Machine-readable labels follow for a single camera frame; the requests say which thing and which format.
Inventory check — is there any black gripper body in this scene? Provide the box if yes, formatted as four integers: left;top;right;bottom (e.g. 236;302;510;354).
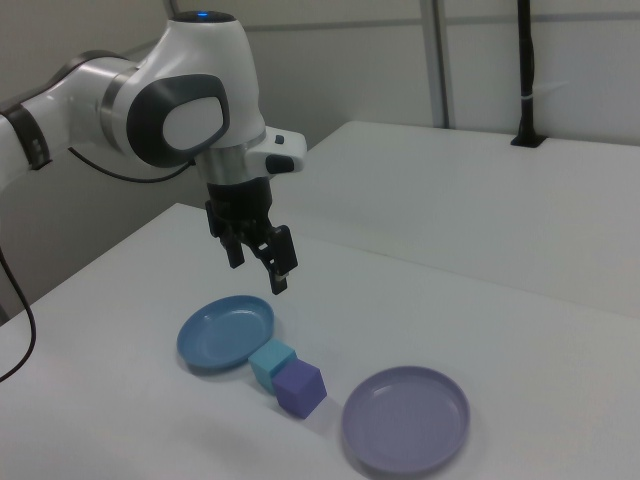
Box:
203;177;275;242

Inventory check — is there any light blue cube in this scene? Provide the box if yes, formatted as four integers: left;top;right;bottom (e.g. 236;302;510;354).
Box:
248;338;297;399

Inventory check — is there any purple cube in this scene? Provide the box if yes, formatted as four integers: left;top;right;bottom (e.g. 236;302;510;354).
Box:
271;360;329;419

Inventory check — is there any blue plate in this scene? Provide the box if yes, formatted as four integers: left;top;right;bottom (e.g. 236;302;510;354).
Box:
176;294;276;375

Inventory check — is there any purple plate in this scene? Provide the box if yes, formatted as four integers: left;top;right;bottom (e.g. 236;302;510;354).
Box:
340;365;471;475

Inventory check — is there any black clamped pole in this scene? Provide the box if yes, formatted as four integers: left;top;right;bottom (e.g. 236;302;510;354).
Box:
509;0;546;149

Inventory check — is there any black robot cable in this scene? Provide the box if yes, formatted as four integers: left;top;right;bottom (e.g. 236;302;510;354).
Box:
0;144;196;382

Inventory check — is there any grey partition post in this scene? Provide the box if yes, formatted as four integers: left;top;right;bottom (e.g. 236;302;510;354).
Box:
430;0;452;129

